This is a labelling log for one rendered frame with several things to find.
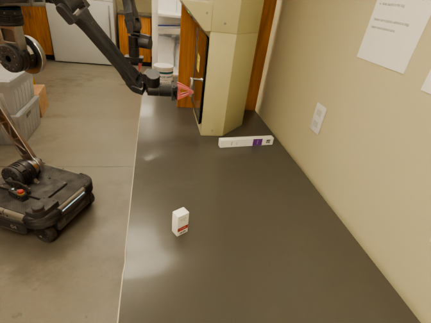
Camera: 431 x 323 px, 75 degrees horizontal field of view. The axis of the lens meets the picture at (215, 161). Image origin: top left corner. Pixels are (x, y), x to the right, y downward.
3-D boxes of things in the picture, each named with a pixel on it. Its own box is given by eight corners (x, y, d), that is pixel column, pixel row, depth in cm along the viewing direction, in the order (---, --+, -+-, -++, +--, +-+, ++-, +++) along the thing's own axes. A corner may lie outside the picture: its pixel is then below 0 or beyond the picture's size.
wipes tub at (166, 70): (172, 84, 201) (172, 63, 194) (172, 90, 191) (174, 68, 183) (153, 83, 199) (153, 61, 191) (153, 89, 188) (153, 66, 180)
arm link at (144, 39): (135, 21, 152) (126, 21, 144) (154, 25, 150) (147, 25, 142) (135, 45, 157) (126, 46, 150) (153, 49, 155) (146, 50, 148)
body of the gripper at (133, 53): (143, 61, 155) (143, 47, 151) (124, 60, 153) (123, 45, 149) (143, 59, 160) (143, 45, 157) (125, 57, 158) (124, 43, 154)
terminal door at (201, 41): (193, 102, 161) (199, 26, 140) (200, 125, 136) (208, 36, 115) (192, 102, 161) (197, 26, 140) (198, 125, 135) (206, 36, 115)
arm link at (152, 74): (138, 77, 130) (130, 91, 126) (137, 59, 120) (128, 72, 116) (163, 86, 131) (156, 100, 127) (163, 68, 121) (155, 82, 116)
